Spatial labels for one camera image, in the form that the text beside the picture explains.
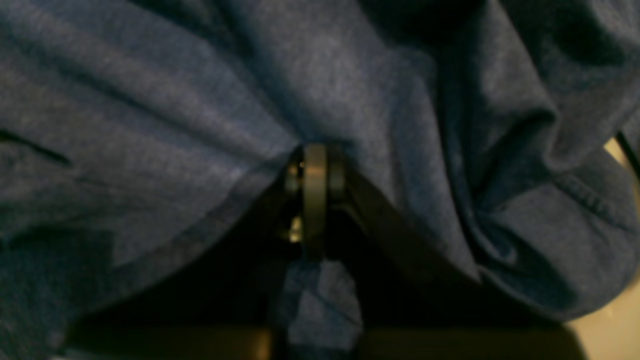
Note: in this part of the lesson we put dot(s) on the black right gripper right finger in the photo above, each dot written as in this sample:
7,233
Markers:
415,305

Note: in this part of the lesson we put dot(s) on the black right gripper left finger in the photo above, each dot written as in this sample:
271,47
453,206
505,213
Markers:
229,303

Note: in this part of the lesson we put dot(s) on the blue t-shirt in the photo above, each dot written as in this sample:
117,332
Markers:
135,134

